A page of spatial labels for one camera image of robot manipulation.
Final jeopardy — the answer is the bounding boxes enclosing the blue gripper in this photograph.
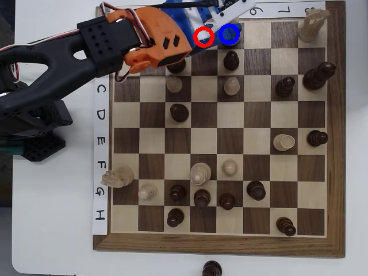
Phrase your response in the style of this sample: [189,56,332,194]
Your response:
[160,2,243,56]

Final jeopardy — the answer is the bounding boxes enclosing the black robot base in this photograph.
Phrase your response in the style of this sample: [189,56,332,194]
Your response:
[20,99,73,162]

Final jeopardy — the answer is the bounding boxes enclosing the dark wooden chess piece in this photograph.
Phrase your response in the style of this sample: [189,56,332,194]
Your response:
[202,260,223,276]

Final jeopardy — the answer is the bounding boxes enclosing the dark wooden pawn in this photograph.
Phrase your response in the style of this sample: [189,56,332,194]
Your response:
[218,193,236,210]
[223,50,241,72]
[170,103,190,123]
[275,76,296,98]
[306,129,328,147]
[168,184,187,202]
[166,207,185,228]

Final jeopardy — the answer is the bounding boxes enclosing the white paper strip with numbers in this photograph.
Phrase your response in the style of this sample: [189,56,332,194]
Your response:
[110,1,327,21]

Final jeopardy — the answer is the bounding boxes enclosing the light wooden pawn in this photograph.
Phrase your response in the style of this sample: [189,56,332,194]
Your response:
[223,76,241,97]
[221,159,239,177]
[165,74,183,94]
[137,183,158,202]

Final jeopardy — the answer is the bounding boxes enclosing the dark wooden knight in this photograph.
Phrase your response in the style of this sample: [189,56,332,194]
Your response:
[166,59,187,74]

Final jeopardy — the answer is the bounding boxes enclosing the white knight top right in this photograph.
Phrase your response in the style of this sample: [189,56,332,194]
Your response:
[297,7,331,43]

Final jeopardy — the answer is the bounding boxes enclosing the wooden chessboard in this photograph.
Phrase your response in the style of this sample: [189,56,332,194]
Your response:
[92,1,347,259]

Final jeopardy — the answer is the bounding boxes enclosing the light wooden rook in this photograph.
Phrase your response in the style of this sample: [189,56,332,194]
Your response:
[272,133,296,152]

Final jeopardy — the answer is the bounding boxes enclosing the white paper strip with letters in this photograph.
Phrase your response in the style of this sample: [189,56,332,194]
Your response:
[92,73,112,235]

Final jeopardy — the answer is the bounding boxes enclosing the black pawn at G6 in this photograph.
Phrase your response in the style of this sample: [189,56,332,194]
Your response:
[246,180,267,201]

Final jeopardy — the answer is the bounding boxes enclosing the black pawn at G4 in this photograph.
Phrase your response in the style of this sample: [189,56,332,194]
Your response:
[193,188,212,208]

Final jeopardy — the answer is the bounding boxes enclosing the light wooden knight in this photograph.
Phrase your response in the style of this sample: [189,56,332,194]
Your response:
[100,166,135,189]

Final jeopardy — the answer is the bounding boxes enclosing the dark wooden bishop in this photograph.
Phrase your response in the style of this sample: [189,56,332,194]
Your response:
[275,216,297,237]

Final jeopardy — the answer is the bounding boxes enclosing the dark green clamp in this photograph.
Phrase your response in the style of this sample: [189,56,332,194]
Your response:
[0,140,24,156]

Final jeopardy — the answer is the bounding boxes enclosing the black camera cable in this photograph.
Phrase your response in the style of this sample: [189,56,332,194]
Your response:
[149,0,219,9]

